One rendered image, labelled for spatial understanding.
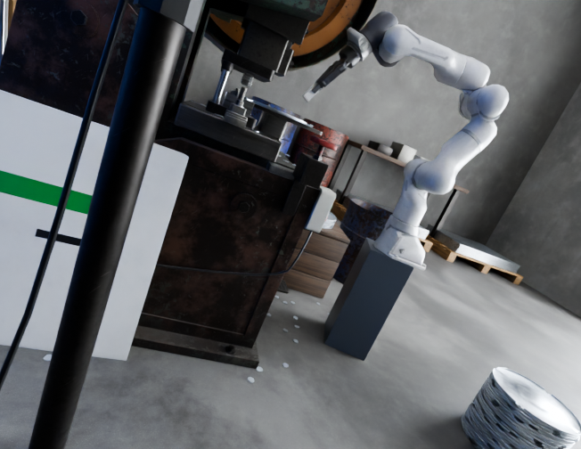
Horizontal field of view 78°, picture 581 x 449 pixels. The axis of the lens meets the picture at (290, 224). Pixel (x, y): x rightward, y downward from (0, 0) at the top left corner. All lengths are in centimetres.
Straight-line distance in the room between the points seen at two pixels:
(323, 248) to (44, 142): 124
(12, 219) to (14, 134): 20
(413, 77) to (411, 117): 49
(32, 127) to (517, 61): 572
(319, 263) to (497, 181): 472
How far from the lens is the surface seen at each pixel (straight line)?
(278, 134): 124
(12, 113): 107
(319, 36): 166
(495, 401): 154
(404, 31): 138
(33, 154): 106
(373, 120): 500
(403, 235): 143
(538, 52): 629
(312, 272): 184
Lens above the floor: 77
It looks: 15 degrees down
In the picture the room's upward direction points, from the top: 23 degrees clockwise
